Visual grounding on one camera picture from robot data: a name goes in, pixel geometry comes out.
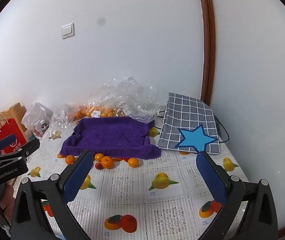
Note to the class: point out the large clear plastic bag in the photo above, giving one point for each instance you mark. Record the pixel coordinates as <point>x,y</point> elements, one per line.
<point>127,97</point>

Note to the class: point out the brown glass bottle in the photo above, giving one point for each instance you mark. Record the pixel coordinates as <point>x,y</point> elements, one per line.
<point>42,126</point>

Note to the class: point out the blue paper star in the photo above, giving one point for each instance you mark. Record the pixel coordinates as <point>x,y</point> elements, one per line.
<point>195,140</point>

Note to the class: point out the red and white package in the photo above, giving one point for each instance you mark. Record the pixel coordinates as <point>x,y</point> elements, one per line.
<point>36,131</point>

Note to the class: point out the red paper bag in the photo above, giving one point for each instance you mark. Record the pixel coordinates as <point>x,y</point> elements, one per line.
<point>10,132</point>

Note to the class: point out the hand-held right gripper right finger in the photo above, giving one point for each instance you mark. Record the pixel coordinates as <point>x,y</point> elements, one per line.
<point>212,180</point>

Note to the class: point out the small clear plastic bag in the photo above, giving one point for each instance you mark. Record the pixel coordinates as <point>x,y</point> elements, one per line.
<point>62,120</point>

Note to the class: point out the fruit print tablecloth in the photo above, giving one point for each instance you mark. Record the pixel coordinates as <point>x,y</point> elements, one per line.
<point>142,200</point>

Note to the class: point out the pile of bagged oranges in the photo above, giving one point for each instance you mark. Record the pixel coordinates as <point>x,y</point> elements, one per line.
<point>82,112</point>

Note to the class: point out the purple towel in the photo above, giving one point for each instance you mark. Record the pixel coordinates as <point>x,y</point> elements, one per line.
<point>110,137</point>

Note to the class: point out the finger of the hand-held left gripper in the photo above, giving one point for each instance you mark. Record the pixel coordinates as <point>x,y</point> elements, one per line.
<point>32,146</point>
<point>7,141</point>

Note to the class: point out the brown wooden door frame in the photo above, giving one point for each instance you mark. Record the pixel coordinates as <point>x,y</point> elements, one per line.
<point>208,42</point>

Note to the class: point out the small red fruit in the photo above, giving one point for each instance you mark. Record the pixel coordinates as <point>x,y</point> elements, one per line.
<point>98,165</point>

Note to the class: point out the orange with dark stem mark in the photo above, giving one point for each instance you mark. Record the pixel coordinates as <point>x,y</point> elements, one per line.
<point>107,162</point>

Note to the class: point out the white plastic bag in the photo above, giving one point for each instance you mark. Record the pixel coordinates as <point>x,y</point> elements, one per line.
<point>36,115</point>

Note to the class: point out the cardboard box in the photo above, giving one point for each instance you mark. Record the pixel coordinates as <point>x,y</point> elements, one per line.
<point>17,111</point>

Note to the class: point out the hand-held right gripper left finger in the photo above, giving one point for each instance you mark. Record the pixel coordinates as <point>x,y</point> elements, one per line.
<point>78,177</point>

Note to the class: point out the white light switch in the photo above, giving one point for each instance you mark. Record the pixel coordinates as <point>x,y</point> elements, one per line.
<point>68,31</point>

